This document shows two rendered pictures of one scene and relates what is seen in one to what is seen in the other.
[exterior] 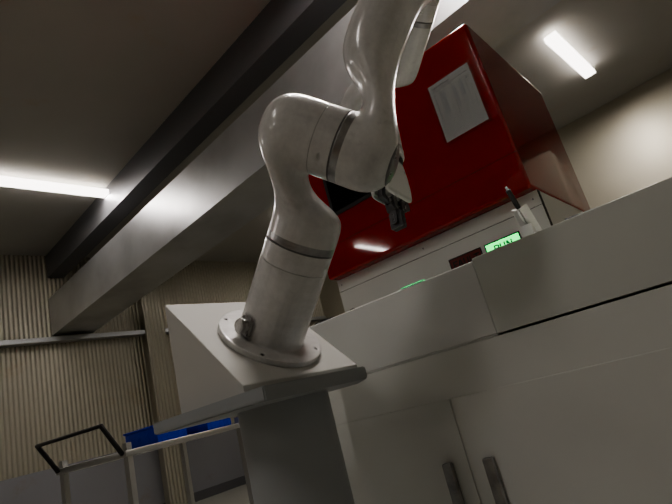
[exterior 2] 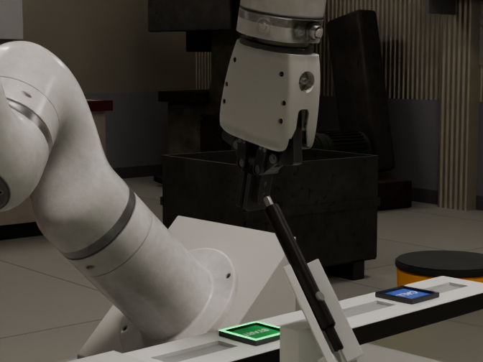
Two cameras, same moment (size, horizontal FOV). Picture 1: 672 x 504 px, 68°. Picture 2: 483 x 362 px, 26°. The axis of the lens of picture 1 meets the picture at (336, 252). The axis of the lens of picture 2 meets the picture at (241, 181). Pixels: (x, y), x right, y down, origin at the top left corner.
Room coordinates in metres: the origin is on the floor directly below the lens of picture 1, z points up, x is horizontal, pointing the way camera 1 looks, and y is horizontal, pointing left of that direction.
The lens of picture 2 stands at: (1.21, -1.21, 1.25)
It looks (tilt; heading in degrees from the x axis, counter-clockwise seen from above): 7 degrees down; 99
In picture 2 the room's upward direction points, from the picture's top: straight up
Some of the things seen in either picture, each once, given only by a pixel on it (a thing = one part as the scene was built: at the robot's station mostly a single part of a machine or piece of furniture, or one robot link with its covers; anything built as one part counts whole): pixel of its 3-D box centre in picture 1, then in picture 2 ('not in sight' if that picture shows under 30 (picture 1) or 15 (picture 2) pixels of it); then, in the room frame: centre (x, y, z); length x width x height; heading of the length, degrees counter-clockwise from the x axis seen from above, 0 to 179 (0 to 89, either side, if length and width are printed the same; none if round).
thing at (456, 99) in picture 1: (441, 180); not in sight; (1.92, -0.49, 1.52); 0.81 x 0.75 x 0.60; 53
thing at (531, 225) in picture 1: (531, 233); (318, 351); (1.14, -0.45, 1.03); 0.06 x 0.04 x 0.13; 143
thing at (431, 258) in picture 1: (441, 296); not in sight; (1.67, -0.30, 1.02); 0.81 x 0.03 x 0.40; 53
